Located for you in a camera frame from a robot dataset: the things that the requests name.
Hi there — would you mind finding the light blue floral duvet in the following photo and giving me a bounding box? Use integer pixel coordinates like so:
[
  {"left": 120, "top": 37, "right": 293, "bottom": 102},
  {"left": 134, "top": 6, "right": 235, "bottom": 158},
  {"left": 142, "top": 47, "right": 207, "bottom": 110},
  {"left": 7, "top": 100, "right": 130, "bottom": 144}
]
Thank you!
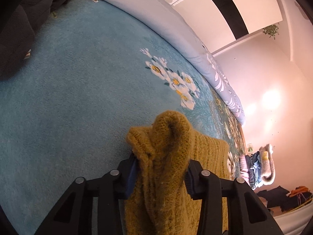
[{"left": 104, "top": 0, "right": 245, "bottom": 124}]

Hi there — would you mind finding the mustard yellow knit sweater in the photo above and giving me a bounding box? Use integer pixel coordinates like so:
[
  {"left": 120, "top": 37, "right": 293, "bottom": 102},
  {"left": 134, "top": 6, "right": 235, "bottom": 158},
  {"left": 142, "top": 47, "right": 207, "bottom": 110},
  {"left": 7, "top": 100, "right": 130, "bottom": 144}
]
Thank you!
[{"left": 124, "top": 111, "right": 229, "bottom": 234}]

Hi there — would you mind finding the dark grey white Kappa sweatshirt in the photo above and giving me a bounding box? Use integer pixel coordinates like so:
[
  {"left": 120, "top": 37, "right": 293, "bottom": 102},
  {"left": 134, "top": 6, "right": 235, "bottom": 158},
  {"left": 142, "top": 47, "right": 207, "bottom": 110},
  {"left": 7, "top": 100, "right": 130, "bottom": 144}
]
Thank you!
[{"left": 1, "top": 0, "right": 70, "bottom": 79}]

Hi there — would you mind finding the teal floral bed blanket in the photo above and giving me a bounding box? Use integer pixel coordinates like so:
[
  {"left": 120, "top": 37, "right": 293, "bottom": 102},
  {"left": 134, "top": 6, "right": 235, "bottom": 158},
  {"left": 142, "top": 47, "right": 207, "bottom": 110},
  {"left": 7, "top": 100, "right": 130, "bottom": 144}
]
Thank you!
[{"left": 1, "top": 0, "right": 244, "bottom": 234}]

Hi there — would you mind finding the white black striped wardrobe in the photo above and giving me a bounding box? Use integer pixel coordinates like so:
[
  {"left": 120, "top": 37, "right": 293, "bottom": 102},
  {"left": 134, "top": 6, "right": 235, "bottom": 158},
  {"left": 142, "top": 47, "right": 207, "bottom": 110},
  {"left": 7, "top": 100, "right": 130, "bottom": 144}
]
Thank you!
[{"left": 165, "top": 0, "right": 283, "bottom": 53}]

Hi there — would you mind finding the dark clothes pile on floor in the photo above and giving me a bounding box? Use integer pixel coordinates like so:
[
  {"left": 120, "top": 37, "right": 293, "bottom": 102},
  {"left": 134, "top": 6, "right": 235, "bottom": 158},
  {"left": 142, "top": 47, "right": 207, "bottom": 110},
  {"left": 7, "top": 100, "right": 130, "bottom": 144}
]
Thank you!
[{"left": 257, "top": 186, "right": 312, "bottom": 213}]

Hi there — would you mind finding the stack of folded clothes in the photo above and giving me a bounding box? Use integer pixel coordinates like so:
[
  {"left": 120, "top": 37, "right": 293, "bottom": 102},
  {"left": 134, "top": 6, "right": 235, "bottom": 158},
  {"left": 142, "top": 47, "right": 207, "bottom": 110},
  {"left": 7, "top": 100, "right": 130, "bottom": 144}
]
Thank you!
[{"left": 239, "top": 144, "right": 276, "bottom": 190}]

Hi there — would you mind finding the green hanging plant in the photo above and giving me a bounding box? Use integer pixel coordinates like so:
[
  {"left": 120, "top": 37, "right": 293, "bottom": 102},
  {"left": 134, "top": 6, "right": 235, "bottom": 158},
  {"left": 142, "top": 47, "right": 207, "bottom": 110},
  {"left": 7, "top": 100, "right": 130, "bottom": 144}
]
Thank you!
[{"left": 263, "top": 24, "right": 279, "bottom": 40}]

